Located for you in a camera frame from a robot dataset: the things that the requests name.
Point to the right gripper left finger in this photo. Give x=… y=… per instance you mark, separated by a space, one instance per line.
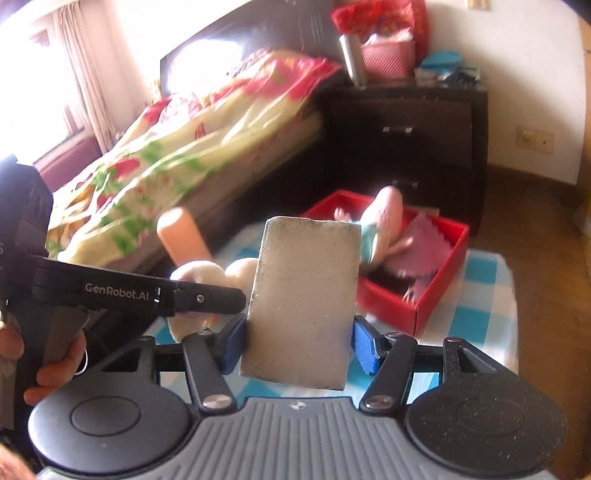
x=130 y=376

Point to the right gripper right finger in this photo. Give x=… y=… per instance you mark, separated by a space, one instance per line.
x=394 y=359

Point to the grey rectangular sponge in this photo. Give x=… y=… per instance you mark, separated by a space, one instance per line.
x=300 y=319

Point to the pink knitted cloth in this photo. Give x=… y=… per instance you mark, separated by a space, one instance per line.
x=422 y=261

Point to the pink pig plush toy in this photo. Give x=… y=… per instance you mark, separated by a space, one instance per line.
x=381 y=225

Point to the floral bed quilt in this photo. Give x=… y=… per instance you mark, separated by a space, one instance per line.
x=109 y=210

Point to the blue white checkered tablecloth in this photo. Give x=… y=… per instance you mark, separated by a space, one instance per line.
x=478 y=306

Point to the red cardboard box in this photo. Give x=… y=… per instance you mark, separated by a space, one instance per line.
x=404 y=289

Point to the orange ribbed cylinder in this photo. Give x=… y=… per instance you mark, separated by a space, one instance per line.
x=180 y=237

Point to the beige window curtain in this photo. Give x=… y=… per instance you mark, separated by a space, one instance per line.
x=110 y=92

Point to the dark wooden nightstand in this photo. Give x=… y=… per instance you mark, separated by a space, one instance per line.
x=447 y=152

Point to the wooden wardrobe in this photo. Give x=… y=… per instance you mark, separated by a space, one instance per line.
x=582 y=217

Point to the blue items on nightstand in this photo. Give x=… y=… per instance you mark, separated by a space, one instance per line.
x=447 y=67

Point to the pink plastic basket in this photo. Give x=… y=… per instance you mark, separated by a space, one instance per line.
x=390 y=60

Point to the stainless steel thermos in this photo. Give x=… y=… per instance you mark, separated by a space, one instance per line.
x=352 y=53

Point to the dark wooden headboard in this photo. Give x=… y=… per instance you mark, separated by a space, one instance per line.
x=303 y=26

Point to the red plastic bag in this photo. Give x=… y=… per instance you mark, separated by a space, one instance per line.
x=385 y=18

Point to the lower drawer metal handle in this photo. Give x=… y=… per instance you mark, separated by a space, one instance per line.
x=403 y=184

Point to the drawer metal handle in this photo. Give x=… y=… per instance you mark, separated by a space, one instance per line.
x=398 y=130
x=403 y=184

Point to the upper drawer metal handle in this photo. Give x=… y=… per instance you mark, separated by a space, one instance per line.
x=398 y=130

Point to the wall power socket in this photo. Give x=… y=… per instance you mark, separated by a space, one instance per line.
x=540 y=141

